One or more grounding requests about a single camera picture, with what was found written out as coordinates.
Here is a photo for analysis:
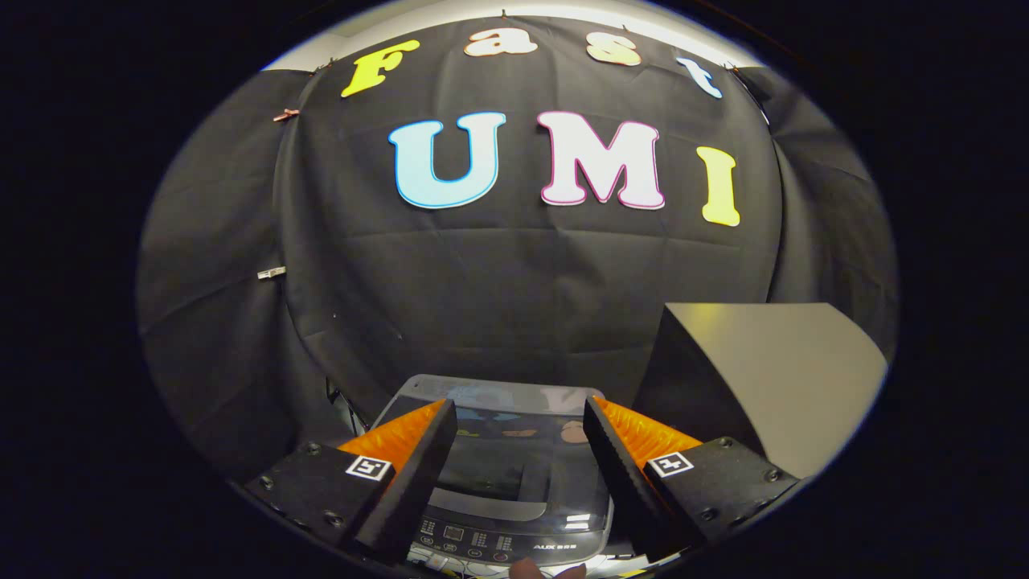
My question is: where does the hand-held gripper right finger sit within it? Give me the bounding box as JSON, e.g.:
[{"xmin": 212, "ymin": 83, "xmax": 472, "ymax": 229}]
[{"xmin": 583, "ymin": 394, "xmax": 801, "ymax": 562}]

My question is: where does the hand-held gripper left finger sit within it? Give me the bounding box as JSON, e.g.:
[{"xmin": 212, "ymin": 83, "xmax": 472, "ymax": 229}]
[{"xmin": 244, "ymin": 397, "xmax": 459, "ymax": 565}]

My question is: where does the dark grey washing machine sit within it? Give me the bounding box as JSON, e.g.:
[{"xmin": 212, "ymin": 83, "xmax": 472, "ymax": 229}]
[{"xmin": 370, "ymin": 374, "xmax": 620, "ymax": 565}]

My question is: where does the beige metal cabinet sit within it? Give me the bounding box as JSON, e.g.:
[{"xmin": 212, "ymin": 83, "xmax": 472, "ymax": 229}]
[{"xmin": 631, "ymin": 302, "xmax": 889, "ymax": 480}]

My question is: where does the black backdrop cloth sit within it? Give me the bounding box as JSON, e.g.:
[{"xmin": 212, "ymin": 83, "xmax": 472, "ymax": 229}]
[{"xmin": 135, "ymin": 14, "xmax": 897, "ymax": 483}]

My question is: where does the white cable bundle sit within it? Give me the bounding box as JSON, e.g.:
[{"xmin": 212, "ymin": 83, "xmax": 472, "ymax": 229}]
[{"xmin": 406, "ymin": 543, "xmax": 523, "ymax": 578}]

